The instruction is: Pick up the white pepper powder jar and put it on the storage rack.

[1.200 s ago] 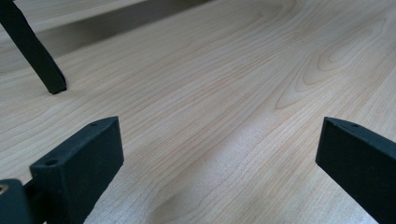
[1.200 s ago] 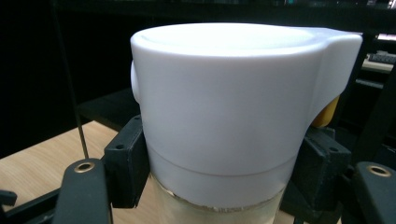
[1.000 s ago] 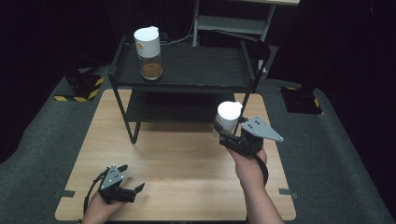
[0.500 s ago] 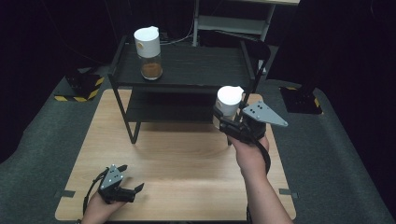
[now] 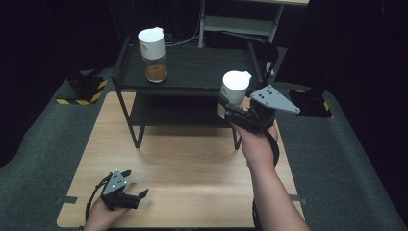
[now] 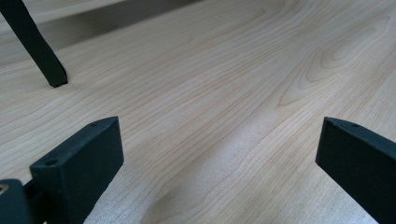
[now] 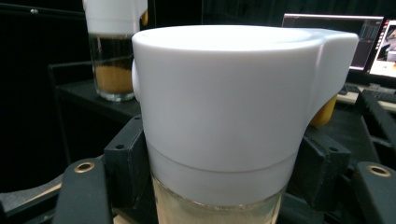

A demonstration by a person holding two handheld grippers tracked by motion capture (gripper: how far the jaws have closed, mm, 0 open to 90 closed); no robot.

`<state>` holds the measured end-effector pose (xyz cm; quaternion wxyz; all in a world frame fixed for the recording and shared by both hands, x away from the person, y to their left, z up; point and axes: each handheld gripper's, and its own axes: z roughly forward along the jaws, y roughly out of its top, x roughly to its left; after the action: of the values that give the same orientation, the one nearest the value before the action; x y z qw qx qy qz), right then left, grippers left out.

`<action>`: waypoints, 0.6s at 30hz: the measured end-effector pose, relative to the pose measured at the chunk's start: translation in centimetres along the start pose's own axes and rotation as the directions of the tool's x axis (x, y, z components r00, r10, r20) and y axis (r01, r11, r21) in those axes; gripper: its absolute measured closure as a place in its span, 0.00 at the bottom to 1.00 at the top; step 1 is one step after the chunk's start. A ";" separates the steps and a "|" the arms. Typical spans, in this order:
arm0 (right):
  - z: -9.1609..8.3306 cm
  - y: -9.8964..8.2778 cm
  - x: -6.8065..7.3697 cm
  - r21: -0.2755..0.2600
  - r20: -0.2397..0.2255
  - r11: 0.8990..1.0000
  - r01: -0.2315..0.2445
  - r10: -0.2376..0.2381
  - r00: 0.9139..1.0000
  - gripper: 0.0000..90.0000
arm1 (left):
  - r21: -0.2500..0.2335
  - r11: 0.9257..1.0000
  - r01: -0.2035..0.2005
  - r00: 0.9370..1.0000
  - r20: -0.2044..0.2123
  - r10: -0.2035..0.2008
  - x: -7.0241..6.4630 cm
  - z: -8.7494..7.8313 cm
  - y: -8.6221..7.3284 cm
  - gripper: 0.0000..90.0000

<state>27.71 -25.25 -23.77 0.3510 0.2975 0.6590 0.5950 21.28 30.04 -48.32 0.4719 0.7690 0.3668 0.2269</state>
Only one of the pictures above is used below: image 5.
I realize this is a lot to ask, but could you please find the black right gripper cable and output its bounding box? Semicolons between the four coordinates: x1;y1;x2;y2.
251;109;281;231

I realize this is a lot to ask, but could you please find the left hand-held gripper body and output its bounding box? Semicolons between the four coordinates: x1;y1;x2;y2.
100;168;141;212

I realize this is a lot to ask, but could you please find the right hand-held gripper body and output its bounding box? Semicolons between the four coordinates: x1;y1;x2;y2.
225;84;301;135

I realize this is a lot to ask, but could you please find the white cable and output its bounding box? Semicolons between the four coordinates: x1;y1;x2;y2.
164;19;202;48

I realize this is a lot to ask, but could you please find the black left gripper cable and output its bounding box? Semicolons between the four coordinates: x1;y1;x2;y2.
84;173;114;223

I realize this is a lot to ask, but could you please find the person's left hand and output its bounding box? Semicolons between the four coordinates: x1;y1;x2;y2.
83;198;130;231

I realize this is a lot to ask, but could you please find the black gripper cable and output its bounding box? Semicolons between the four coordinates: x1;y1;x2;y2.
251;109;281;231
84;173;114;223

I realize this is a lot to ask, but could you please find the yellow-black striped stand base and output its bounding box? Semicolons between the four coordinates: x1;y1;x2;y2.
288;88;333;119
55;70;109;107

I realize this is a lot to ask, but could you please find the spice jar with pale powder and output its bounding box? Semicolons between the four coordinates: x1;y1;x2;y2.
217;69;253;120

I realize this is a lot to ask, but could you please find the person's right hand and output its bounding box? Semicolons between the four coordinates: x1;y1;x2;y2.
231;122;280;174

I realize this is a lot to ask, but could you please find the spice jar with brown powder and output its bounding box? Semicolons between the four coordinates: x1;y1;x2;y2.
137;26;168;84

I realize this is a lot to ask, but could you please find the black two-tier shelf rack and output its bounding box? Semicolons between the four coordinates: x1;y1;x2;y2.
111;36;268;151

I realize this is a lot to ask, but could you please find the grey tape strip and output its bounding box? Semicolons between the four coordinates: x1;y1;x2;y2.
56;194;79;205
288;193;309;206

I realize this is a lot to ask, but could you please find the white metal stand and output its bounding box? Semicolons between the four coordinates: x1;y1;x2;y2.
197;0;312;49

